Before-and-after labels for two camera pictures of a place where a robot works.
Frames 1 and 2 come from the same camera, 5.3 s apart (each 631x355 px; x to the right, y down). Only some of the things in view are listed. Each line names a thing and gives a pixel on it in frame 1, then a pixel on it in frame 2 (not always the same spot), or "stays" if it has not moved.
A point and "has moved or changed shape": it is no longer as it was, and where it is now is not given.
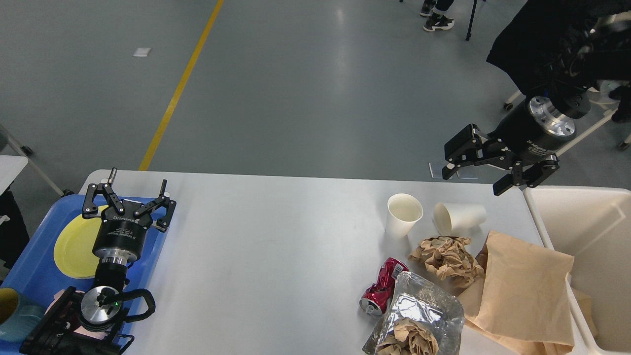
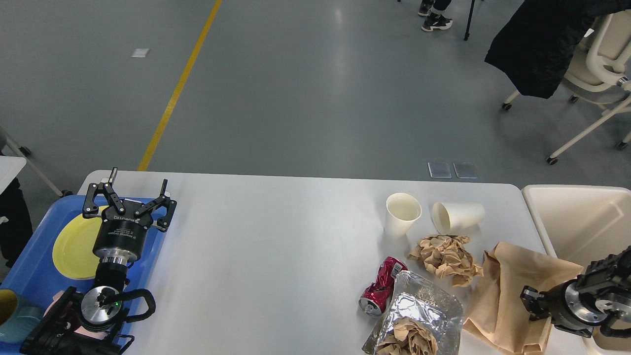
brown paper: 409,337 stays
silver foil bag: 416,298 stays
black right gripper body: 536,129 to 569,312
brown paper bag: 523,301 has moved or changed shape
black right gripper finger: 471,147 to 534,301
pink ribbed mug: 82,330 stays
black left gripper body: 119,237 stays
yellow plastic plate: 73,250 stays
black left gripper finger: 90,209 stays
